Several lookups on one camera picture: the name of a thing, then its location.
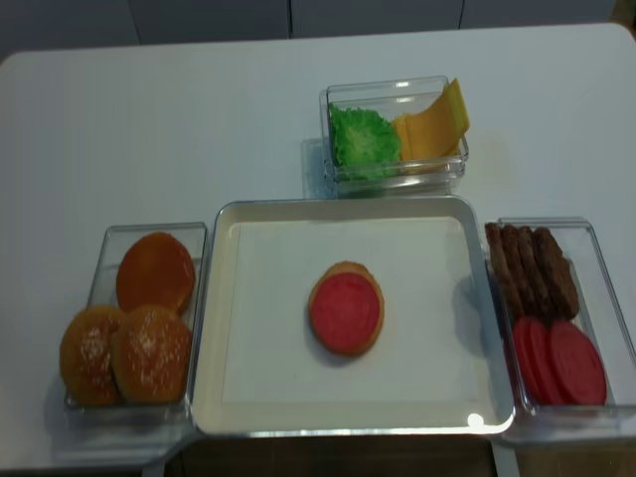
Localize red tomato slice front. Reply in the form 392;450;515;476
310;271;384;349

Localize red tomato slice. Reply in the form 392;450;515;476
548;321;607;405
513;317;546;404
527;318;569;405
310;271;384;349

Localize green lettuce leaf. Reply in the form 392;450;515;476
329;104;401;181

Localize clear lettuce cheese container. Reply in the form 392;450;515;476
320;76;469;197

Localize bottom bun half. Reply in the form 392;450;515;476
307;260;387;358

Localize flat cheese slices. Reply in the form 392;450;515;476
392;113;459;163

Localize white paper liner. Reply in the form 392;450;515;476
224;217;482;403

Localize plain bun top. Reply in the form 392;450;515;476
115;232;196;315

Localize brown meat patty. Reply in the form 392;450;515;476
518;227;556;323
532;227;580;321
501;225;541;318
485;223;525;318

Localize upright cheese slice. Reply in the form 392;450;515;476
428;79;470;156

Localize sesame bun front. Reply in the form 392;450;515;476
111;305;192;403

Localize sesame bun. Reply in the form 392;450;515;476
59;305;126;406
111;305;192;403

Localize white metal tray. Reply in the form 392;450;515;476
191;196;514;436

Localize clear bun container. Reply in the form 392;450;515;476
64;222;210;427

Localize sesame bun far left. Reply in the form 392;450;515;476
59;305;126;406

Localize clear meat tomato container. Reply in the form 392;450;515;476
487;218;635;442

